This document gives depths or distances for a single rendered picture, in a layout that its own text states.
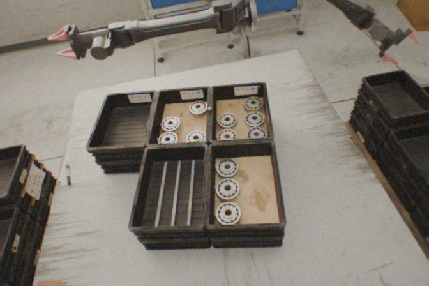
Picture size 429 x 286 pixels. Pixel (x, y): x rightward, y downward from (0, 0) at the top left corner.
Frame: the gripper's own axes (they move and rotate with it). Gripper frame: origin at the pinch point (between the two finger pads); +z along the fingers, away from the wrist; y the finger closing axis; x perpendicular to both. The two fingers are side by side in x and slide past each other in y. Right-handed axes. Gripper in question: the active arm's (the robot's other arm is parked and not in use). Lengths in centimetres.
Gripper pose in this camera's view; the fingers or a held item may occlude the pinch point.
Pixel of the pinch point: (55, 46)
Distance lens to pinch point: 124.3
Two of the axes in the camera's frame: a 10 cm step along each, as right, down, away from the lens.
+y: 1.0, 6.5, 7.5
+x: -1.4, -7.4, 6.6
